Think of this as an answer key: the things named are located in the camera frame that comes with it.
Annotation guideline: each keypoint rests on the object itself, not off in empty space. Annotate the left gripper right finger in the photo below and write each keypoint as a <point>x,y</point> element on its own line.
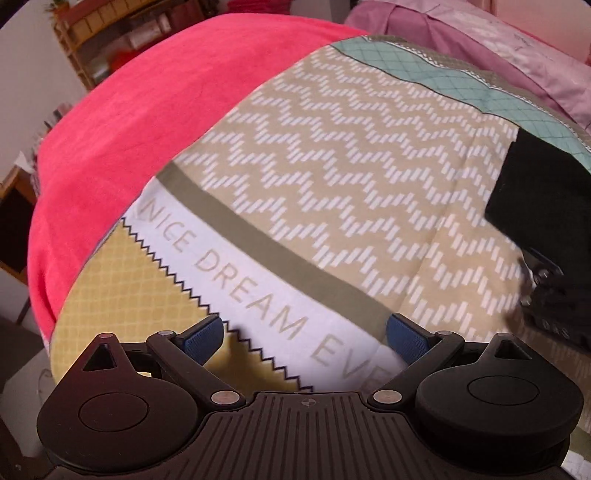
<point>424,352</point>

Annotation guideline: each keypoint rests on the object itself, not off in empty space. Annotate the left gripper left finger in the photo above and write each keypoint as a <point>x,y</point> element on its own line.
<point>182,357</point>

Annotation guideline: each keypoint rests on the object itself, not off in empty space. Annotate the black pants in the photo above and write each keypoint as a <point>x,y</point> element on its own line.
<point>541,201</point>

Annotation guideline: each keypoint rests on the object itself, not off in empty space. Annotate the patterned patchwork bed sheet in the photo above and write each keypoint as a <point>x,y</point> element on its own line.
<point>349,187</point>

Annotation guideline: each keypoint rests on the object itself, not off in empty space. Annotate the pink fleece blanket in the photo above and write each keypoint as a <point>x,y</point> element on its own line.
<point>98,158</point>

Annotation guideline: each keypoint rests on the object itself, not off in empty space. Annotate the pink floral quilt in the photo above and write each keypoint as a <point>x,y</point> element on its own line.
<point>464,31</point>

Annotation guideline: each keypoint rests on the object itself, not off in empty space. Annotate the wooden shelf unit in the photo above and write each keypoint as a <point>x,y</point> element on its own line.
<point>98,37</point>

